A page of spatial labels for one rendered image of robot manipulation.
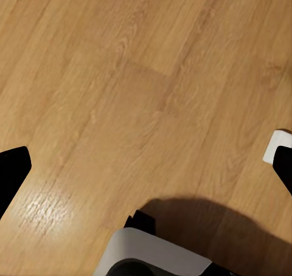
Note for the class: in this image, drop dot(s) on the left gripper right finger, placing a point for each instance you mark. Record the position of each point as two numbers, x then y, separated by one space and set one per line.
282 164

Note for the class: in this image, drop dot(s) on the desk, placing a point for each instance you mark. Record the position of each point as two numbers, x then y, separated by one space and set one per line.
280 138

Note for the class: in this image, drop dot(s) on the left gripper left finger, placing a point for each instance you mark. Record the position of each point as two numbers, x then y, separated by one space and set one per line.
15 165

